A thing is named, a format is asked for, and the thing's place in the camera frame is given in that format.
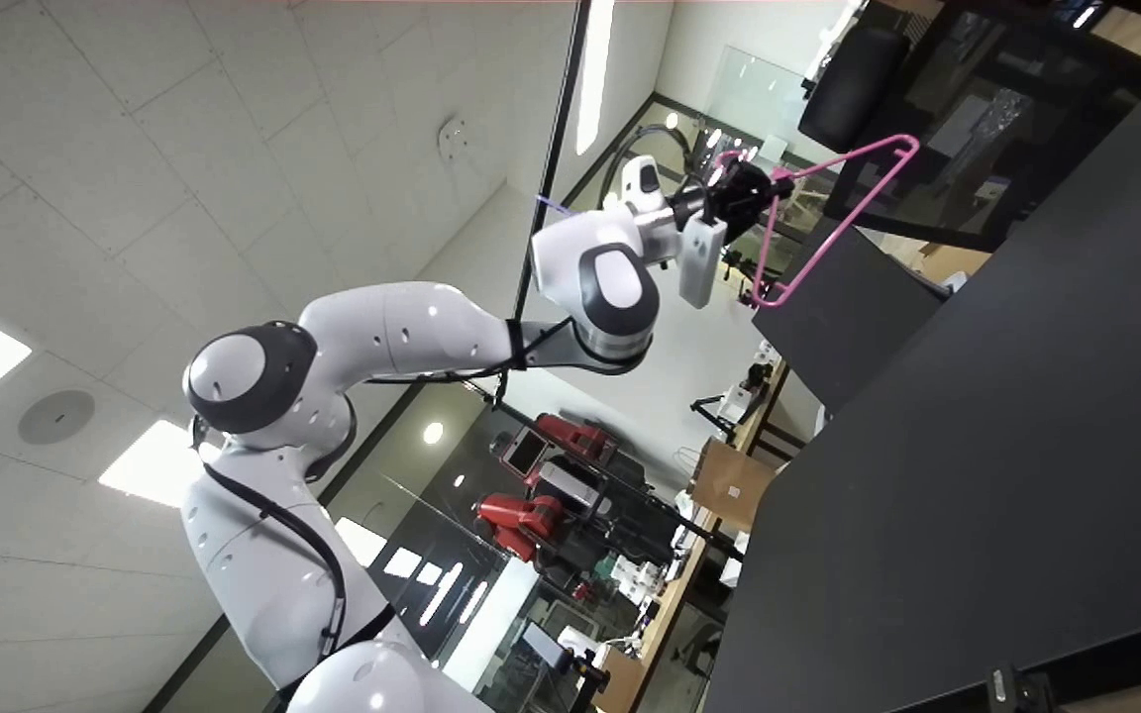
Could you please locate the black rail stand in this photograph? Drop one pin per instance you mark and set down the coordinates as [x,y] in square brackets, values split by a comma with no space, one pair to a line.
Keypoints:
[547,183]

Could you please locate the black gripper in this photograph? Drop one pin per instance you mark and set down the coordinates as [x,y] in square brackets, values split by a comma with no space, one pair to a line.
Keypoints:
[736,200]

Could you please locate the black framed screen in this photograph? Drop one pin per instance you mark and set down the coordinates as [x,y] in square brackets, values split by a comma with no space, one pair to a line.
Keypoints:
[990,91]

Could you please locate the brown cardboard box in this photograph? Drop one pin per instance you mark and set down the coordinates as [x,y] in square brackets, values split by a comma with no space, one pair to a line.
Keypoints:
[736,484]

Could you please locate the black board panel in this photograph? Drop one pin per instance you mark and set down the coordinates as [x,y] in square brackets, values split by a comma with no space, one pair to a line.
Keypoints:
[843,322]

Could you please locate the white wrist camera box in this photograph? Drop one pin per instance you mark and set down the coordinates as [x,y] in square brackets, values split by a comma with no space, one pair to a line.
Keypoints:
[701,262]

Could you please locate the red robot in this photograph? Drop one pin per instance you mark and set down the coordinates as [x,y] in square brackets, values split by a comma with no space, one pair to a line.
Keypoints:
[556,496]

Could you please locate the black table clamp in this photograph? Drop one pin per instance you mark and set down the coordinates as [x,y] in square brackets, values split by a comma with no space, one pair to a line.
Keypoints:
[1022,689]

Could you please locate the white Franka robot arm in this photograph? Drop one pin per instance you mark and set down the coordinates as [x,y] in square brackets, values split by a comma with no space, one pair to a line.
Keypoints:
[386,339]

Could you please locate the round ceiling speaker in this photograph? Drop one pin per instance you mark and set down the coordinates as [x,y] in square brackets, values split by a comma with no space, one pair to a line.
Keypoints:
[58,418]

